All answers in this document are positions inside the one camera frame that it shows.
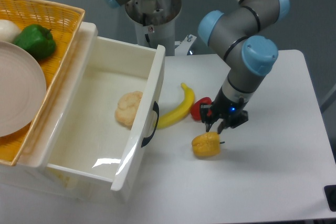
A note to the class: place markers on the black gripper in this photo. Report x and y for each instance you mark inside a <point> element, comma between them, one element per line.
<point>229,106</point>

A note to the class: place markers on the white drawer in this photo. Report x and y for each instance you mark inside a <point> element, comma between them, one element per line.
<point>91,145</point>

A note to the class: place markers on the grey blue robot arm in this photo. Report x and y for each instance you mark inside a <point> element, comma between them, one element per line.
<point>234,38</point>

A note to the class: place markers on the white drawer cabinet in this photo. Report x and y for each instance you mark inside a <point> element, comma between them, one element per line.
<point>31,170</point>

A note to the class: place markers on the yellow bell pepper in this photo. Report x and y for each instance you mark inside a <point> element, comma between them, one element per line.
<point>207,144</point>

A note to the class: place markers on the red bell pepper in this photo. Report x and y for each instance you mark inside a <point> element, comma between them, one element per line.
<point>195,109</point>

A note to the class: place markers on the yellow banana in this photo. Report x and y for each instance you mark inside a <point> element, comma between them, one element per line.
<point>179,112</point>

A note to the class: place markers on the beige bread roll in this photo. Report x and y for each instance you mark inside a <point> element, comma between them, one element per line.
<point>127,108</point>

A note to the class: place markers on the black object at table edge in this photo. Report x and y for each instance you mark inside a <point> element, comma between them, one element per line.
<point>330,193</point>

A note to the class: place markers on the green bell pepper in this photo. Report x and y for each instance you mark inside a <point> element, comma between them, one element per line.
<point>37,40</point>

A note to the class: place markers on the pink plate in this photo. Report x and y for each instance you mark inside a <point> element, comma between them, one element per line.
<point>23,88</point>

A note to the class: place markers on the white onion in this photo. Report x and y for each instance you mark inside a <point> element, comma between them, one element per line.
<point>9,31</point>

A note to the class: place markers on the black drawer handle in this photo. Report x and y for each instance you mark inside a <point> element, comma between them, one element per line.
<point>153,125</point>

